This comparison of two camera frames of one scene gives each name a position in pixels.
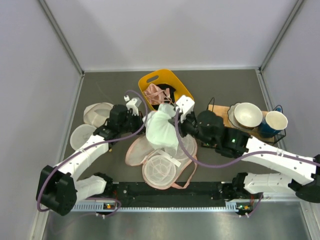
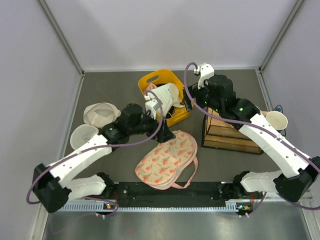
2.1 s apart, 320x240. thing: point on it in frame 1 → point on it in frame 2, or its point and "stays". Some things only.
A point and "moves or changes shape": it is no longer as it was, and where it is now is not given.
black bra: x=171 y=89 → x=172 y=109
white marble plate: x=80 y=134 stays
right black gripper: x=181 y=126 → x=195 y=92
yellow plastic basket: x=164 y=77 stays
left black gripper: x=139 y=121 → x=164 y=133
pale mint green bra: x=160 y=129 moves or changes shape
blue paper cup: x=275 y=122 stays
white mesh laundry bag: x=96 y=114 stays
